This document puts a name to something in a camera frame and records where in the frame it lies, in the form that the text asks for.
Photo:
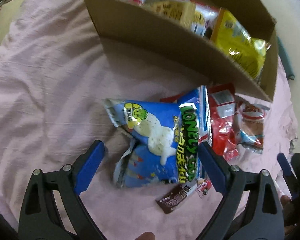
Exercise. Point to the white red noodle snack bag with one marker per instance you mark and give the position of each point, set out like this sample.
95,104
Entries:
249,124

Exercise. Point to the pink bed duvet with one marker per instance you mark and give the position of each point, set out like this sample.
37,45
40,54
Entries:
55,72

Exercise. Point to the right hand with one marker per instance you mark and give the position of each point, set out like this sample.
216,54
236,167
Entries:
288,214

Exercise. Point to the yellow snack bag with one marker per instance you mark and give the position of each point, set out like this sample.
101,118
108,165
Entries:
233,40

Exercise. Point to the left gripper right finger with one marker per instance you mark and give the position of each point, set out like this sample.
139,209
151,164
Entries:
250,207

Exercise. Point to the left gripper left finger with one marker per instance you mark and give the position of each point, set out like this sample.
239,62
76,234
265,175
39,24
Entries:
39,217

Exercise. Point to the small chocolate bar wrapper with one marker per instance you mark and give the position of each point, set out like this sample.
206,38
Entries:
174,198

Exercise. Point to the tan yellow snack packet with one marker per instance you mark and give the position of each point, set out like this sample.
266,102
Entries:
181,12

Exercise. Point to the teal bolster cushion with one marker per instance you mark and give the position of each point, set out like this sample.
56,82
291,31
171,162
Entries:
285,60

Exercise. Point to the left hand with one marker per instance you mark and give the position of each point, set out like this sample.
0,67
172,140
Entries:
146,236

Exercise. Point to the white red chicken snack bag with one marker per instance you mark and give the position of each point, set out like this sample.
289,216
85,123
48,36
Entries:
204,16

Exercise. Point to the blue Lonely God snack bag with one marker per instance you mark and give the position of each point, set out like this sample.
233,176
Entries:
164,138

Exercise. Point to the brown cardboard box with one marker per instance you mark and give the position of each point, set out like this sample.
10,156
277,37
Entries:
129,22

